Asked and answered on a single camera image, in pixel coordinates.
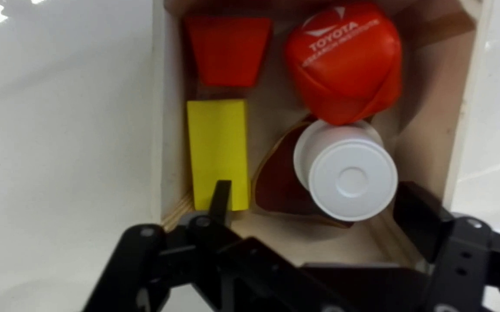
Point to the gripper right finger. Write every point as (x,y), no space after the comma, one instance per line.
(458,251)

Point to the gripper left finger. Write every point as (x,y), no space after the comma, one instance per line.
(215,260)

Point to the white creamer cup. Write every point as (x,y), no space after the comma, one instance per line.
(346,173)

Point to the dark red triangular block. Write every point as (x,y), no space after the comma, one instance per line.
(279,182)

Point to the yellow rectangular block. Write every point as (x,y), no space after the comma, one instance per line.
(218,151)

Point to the white wooden box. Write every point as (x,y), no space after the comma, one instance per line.
(432,130)

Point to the red wedge block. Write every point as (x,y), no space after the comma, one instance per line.
(229,51)

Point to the red foam ball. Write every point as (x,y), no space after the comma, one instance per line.
(344,65)

